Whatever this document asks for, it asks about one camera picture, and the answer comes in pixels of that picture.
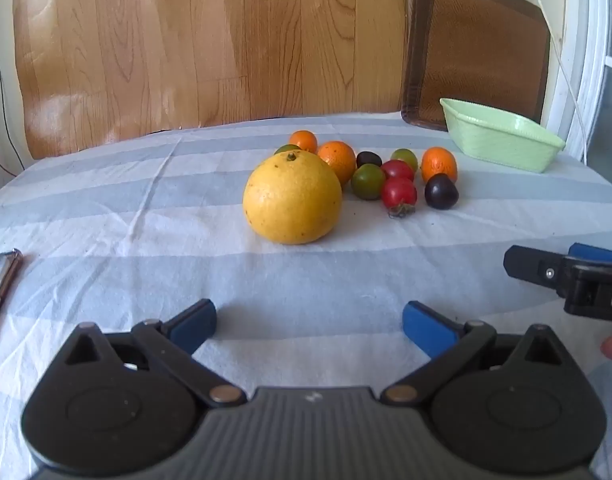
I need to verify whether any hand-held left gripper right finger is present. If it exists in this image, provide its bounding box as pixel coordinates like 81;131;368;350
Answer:
381;301;569;407

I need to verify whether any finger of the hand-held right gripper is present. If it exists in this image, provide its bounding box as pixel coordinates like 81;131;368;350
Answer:
568;242;612;265
503;245;570;293

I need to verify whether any striped blue bed sheet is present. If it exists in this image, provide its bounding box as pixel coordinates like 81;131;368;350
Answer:
0;110;612;480

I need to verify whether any thin black cable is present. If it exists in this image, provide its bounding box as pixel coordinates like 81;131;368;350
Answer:
0;42;26;173

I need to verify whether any wood-pattern vinyl sheet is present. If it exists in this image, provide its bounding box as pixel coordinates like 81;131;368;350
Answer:
13;0;407;161

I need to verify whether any brown woven mat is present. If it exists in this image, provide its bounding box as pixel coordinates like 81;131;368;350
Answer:
400;0;551;133

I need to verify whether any small orange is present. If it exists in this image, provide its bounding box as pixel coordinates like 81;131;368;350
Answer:
289;130;319;154
317;141;357;186
421;147;459;184

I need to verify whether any large yellow grapefruit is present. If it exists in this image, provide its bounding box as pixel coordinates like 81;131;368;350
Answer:
243;150;343;245

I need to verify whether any light green plastic basket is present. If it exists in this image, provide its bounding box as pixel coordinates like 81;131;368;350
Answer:
439;98;566;174

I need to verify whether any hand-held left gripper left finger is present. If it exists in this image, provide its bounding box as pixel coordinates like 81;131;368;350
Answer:
56;299;247;408

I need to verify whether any white power cable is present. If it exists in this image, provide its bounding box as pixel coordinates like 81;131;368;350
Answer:
516;0;589;166

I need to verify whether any white framed window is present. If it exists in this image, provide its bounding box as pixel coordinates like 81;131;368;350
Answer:
540;0;612;166

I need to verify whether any red tomato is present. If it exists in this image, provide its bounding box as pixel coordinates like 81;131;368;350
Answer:
382;176;418;219
381;159;415;182

